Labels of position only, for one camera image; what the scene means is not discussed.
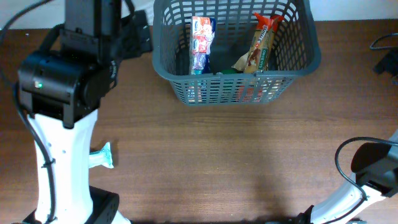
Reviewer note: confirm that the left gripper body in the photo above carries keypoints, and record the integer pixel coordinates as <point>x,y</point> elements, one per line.
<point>134,43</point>

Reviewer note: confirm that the grey plastic shopping basket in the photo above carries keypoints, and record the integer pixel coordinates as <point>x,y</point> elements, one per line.
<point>295,52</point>

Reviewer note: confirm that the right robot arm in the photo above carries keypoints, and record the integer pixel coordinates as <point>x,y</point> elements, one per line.
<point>373,178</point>

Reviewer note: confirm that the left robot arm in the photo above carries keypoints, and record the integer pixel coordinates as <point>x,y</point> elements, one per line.
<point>58,95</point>

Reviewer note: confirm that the Kleenex tissue multipack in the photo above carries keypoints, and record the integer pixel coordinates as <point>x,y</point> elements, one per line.
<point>202,34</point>

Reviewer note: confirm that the small teal tissue packet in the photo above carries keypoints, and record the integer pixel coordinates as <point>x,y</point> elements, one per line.
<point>102,157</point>

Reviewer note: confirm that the San Remo spaghetti packet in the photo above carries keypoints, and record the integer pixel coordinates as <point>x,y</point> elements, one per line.
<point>262,42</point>

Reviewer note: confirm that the brown paper bag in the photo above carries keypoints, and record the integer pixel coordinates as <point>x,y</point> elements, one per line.
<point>240,65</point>

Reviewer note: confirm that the green lidded small jar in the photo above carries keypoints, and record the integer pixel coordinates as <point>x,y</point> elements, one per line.
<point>229,71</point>

